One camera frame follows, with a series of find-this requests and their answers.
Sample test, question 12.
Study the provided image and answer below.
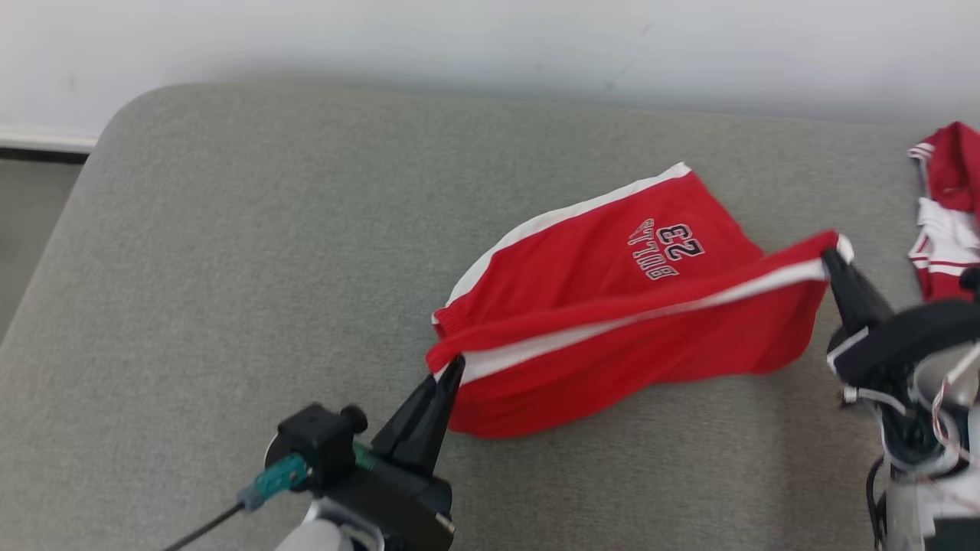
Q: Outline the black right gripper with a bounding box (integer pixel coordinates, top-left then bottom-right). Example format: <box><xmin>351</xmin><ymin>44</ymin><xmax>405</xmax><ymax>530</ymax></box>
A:
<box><xmin>821</xmin><ymin>249</ymin><xmax>980</xmax><ymax>384</ymax></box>

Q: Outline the red basketball jersey white trim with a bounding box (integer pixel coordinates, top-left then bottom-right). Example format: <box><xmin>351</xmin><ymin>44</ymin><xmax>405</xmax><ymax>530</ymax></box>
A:
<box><xmin>907</xmin><ymin>121</ymin><xmax>980</xmax><ymax>303</ymax></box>

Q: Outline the red shorts white side stripe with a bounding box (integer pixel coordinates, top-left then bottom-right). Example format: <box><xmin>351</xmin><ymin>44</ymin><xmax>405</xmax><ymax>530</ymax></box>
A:
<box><xmin>425</xmin><ymin>162</ymin><xmax>854</xmax><ymax>439</ymax></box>

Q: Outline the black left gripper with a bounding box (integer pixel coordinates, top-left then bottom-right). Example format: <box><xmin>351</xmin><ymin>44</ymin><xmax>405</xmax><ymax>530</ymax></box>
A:
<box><xmin>322</xmin><ymin>355</ymin><xmax>466</xmax><ymax>551</ymax></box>

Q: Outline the white skirting board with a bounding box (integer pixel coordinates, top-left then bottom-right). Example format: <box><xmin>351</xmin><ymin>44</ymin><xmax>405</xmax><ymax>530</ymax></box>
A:
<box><xmin>0</xmin><ymin>125</ymin><xmax>101</xmax><ymax>154</ymax></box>

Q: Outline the thin black cable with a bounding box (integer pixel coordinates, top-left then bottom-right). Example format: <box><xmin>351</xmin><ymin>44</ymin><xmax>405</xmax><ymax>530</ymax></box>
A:
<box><xmin>864</xmin><ymin>455</ymin><xmax>890</xmax><ymax>546</ymax></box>
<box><xmin>159</xmin><ymin>501</ymin><xmax>247</xmax><ymax>551</ymax></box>

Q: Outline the teal cable connector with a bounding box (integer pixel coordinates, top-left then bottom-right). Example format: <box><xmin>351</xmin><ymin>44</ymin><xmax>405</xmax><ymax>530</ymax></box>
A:
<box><xmin>237</xmin><ymin>452</ymin><xmax>312</xmax><ymax>513</ymax></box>

